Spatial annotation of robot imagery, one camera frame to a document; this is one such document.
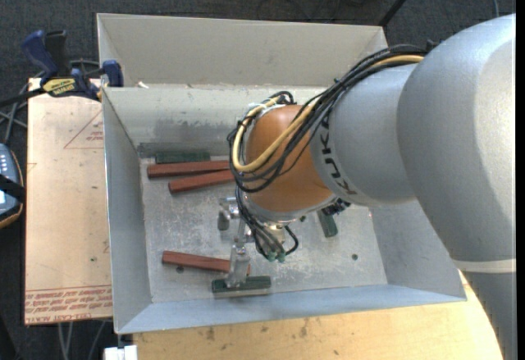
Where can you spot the black cylinder on white bracket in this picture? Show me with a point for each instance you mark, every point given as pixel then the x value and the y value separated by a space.
pixel 337 207

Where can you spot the dark green flat block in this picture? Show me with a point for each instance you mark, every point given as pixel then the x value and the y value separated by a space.
pixel 182 156
pixel 328 225
pixel 258 283

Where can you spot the brown cardboard board red print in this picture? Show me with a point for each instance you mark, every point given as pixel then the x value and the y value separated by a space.
pixel 65 206

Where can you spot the grey metal bin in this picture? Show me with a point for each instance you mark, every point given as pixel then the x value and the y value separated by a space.
pixel 184 219

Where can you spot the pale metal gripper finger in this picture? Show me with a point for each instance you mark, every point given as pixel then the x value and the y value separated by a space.
pixel 238 268
pixel 224 219

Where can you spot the red-brown flat block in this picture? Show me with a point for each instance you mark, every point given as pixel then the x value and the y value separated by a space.
pixel 186 169
pixel 201 181
pixel 193 261

